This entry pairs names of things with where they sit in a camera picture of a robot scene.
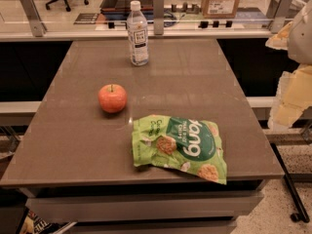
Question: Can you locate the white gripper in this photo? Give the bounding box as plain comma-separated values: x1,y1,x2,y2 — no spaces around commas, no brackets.
265,0,312,131

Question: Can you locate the clear plastic water bottle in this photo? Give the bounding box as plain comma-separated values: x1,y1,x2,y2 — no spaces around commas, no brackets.
127,0,149,66

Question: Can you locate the cardboard box with label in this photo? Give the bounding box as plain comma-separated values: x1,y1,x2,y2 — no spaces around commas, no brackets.
201,0,240,19

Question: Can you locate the green rice chips bag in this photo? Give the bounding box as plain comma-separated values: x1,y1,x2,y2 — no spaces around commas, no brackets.
132,115,227,184

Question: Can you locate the black floor stand bar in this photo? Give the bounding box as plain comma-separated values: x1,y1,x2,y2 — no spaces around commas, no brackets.
271,143,311,223

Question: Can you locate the red apple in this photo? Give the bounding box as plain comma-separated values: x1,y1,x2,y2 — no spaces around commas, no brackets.
97,84,127,113

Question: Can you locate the grey table drawer front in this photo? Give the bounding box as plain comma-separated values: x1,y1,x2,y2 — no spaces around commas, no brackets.
26,191,263,222

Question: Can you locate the magazine on floor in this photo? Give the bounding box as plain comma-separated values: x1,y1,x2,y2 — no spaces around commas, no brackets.
16,211,62,234

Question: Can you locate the right metal bracket post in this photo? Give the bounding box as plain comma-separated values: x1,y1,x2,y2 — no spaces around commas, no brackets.
266,0,293,33

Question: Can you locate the metal bracket post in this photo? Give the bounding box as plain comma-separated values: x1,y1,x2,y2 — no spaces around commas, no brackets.
153,0,164,35
19,0,46,37
266,0,293,33

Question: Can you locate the middle metal bracket post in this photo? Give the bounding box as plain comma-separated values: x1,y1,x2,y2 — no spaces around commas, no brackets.
153,0,164,35

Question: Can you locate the left metal bracket post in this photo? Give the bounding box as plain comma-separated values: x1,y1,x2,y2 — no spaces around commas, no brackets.
19,0,46,37

